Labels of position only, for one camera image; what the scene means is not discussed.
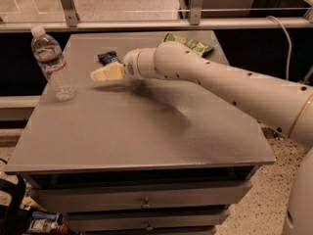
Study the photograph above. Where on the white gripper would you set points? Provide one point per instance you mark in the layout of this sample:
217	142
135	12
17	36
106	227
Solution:
130	67

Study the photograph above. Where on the blue rxbar wrapper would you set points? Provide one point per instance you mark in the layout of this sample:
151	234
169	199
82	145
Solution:
108	58

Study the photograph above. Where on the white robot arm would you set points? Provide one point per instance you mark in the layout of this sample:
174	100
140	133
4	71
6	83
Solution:
282	105

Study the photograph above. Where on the clear plastic water bottle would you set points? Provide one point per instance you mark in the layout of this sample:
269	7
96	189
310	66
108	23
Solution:
50	58

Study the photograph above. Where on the metal window railing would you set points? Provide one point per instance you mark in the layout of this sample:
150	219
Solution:
121	15

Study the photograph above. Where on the grey drawer cabinet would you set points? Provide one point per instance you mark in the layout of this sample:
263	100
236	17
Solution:
127	133

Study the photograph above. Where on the green chip bag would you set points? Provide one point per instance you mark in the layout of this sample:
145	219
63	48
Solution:
197	46

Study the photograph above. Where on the upper drawer knob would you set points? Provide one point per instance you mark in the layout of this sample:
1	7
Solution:
146	204

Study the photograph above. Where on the drawer knob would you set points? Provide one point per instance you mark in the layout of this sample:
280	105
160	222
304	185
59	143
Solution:
149	227
146	204

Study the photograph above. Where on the upper grey drawer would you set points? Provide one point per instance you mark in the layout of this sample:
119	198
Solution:
122	198

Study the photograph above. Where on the grey drawer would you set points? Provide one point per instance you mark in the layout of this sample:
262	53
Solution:
122	198
137	220

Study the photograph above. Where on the lower grey drawer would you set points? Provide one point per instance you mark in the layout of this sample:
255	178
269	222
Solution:
137	220

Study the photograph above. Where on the lower drawer knob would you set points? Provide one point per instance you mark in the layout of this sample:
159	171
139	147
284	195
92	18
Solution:
149	227

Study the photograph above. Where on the small bottle on floor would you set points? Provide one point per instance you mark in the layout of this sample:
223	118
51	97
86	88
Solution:
42	226

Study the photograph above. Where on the black bag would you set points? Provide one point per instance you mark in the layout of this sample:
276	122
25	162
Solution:
13	220

